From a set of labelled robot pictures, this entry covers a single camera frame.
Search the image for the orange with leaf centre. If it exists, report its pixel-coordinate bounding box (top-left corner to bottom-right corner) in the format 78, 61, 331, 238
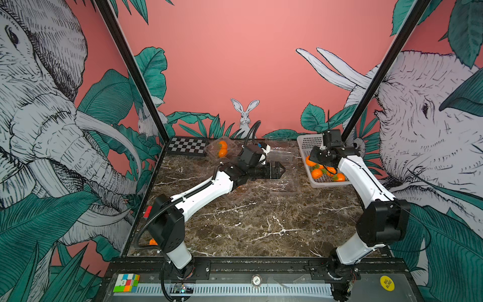
326, 167, 337, 177

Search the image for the orange container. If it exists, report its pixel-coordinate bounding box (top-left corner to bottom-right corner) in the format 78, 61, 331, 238
305, 156, 317, 167
218, 149, 228, 158
333, 173, 346, 182

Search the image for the white perforated plastic basket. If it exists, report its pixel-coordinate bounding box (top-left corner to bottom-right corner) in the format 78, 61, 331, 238
297, 130, 360, 188

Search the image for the clear clamshell container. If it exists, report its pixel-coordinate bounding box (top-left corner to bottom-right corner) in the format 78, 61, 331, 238
265, 140, 299, 167
205, 136, 239, 161
267, 177, 301, 196

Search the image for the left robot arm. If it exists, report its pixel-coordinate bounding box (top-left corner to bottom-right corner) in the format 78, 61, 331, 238
133, 120, 286, 278

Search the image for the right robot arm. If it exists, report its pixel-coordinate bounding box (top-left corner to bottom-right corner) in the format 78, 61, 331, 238
309, 147, 410, 278

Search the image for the black white checkerboard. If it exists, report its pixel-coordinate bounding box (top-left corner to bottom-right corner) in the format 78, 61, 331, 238
167, 136, 209, 157

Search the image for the rubik cube on table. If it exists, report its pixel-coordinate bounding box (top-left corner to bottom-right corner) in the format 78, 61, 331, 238
143, 206, 152, 218

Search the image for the yellow round sticker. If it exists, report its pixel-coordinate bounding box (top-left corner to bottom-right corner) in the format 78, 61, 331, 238
380, 276, 395, 292

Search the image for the colourful rubik cube front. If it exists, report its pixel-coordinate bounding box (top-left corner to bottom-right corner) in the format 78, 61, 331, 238
113, 274, 140, 293

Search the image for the white slotted cable duct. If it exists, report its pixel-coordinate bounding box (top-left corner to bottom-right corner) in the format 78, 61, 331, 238
112, 282, 333, 298

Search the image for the black front rail frame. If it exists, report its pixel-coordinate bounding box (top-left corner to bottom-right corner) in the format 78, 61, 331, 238
95, 257, 423, 301

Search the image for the right black frame post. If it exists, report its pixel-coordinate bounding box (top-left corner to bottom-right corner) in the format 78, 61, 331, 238
342, 0, 431, 142

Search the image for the black frame post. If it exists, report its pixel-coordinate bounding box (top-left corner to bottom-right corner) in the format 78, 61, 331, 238
94, 0, 170, 144
342, 0, 431, 142

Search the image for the left black frame post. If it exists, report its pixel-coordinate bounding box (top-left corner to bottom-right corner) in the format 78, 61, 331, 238
94, 0, 170, 144

